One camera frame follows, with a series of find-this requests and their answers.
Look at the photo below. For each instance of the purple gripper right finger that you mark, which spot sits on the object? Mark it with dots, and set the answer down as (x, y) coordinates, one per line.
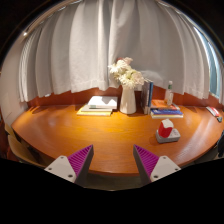
(152, 167)

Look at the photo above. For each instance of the red white item far right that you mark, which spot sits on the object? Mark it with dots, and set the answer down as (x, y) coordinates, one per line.
(215, 113)

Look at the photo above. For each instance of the white ceramic vase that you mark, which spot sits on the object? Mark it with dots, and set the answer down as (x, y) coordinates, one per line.
(127, 103)

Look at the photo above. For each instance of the orange flat book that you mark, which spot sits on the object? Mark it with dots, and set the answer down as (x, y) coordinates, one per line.
(161, 104)

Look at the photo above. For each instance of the upright blue book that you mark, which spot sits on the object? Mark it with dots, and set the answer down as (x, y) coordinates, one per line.
(150, 94)

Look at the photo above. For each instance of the grey power socket block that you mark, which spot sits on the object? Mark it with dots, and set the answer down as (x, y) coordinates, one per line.
(173, 137)

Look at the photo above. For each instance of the upright dark book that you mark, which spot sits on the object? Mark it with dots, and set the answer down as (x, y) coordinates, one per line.
(145, 96)

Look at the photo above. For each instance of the white book on top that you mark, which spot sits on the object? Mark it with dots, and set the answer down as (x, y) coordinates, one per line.
(103, 102)

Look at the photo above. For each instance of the white bottle green label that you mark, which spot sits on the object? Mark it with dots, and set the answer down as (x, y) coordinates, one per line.
(169, 94)

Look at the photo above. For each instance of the yellow book underneath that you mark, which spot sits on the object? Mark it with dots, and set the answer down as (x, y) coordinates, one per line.
(86, 111)

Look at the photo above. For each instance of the yellow chair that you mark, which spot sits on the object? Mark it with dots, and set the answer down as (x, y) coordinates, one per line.
(21, 152)

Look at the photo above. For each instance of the white curtain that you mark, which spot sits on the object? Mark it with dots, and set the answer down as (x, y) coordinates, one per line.
(71, 50)

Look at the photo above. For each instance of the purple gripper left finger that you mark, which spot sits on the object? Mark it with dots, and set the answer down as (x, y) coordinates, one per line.
(73, 168)

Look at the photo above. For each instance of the red white charger plug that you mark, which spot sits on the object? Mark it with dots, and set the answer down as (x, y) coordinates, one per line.
(165, 128)

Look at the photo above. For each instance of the white flower bouquet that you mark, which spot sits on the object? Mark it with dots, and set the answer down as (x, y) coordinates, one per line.
(124, 74)

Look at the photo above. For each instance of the blue flat book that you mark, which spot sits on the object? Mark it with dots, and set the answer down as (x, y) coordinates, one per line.
(155, 113)

